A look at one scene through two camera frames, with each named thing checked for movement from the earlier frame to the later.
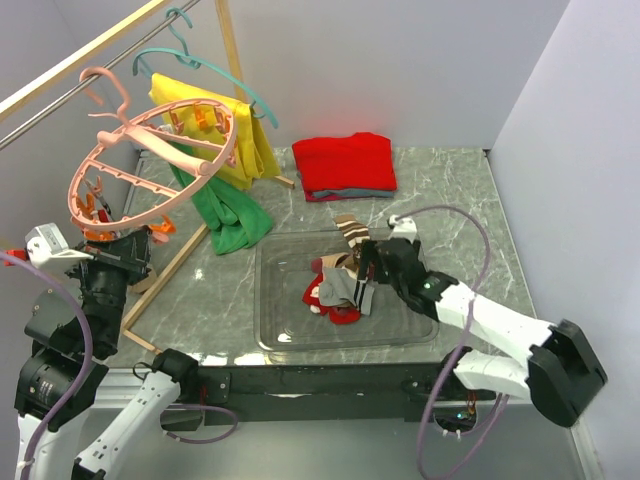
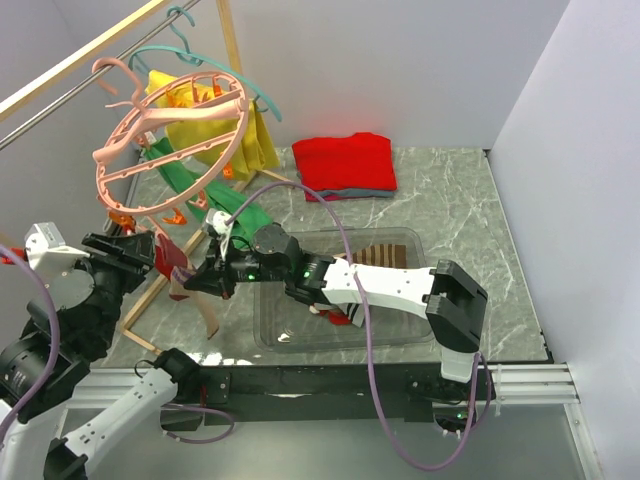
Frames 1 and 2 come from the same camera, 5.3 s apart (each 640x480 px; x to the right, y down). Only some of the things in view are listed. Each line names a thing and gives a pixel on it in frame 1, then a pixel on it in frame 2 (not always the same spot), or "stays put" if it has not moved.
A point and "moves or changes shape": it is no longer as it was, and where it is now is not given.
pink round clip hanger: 140,163 -> 232,135
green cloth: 234,213 stays put
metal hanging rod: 113,62 stays put
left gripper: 131,252 stays put
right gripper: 369,252 -> 217,279
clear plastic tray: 283,321 stays put
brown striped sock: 354,231 moves or changes shape
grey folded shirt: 327,193 stays put
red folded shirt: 364,161 stays put
